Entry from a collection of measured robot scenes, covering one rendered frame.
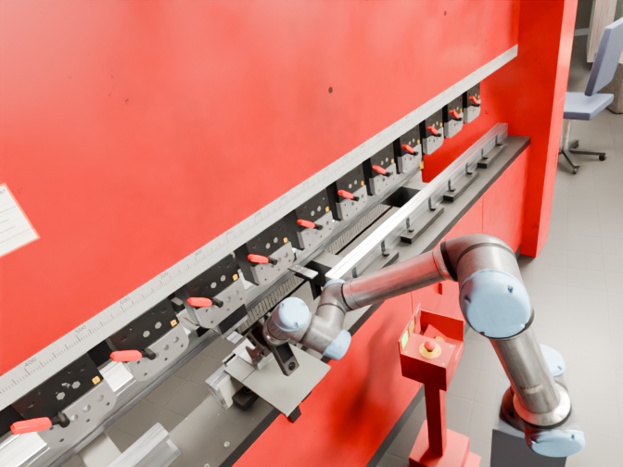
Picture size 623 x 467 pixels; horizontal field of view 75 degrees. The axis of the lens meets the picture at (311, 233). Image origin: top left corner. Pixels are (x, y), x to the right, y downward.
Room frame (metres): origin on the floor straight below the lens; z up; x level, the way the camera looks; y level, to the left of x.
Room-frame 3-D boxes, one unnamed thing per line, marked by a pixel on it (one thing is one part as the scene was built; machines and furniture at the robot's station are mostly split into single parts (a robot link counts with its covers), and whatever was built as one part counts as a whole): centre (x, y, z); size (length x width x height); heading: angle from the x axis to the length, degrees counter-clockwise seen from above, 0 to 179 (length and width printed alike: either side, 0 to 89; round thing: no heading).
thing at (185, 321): (1.06, 0.38, 1.01); 0.26 x 0.12 x 0.05; 42
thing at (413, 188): (2.11, -0.47, 0.81); 0.64 x 0.08 x 0.14; 42
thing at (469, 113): (1.98, -0.89, 1.26); 0.15 x 0.09 x 0.17; 132
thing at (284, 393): (0.82, 0.19, 1.00); 0.26 x 0.18 x 0.01; 42
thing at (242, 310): (0.93, 0.28, 1.13); 0.10 x 0.02 x 0.10; 132
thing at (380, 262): (1.29, -0.21, 0.89); 0.30 x 0.05 x 0.03; 132
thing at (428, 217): (1.56, -0.50, 0.89); 0.30 x 0.05 x 0.03; 132
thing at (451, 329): (0.99, -0.33, 0.75); 0.20 x 0.16 x 0.18; 140
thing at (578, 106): (3.46, -2.56, 0.59); 0.69 x 0.65 x 1.18; 55
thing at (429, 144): (1.71, -0.59, 1.26); 0.15 x 0.09 x 0.17; 132
